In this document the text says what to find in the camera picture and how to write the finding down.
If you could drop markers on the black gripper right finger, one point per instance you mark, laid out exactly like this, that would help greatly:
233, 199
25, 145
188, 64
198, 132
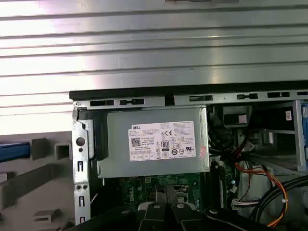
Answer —
185, 219

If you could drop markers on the hard disk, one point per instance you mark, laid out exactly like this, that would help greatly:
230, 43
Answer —
14, 151

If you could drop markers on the blue drive bay latch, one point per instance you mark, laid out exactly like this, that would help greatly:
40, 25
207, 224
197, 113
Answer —
304, 134

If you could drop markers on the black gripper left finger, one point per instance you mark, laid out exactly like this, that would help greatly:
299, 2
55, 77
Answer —
154, 219

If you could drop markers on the green motherboard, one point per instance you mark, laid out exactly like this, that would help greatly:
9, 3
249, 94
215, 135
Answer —
144, 187

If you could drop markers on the metal optical drive cage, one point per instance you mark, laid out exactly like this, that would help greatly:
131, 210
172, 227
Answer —
297, 134

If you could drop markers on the black open PC case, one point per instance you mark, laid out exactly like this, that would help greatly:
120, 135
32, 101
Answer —
81, 154

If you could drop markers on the grey power supply unit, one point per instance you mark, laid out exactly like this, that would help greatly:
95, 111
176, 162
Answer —
154, 113

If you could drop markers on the grey parts rack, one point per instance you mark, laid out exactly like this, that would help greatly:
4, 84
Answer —
24, 183

